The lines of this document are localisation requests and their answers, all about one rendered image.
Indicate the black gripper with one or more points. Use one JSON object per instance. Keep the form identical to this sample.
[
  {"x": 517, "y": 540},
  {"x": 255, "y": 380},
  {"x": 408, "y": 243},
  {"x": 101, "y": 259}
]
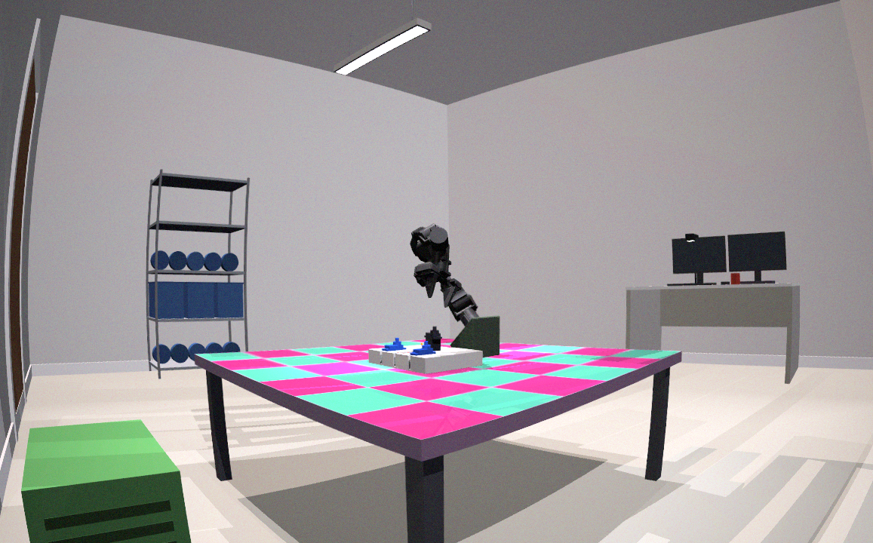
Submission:
[{"x": 436, "y": 269}]

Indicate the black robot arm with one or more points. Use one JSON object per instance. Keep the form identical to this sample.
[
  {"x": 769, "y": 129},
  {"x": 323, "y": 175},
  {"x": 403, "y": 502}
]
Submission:
[{"x": 434, "y": 240}]

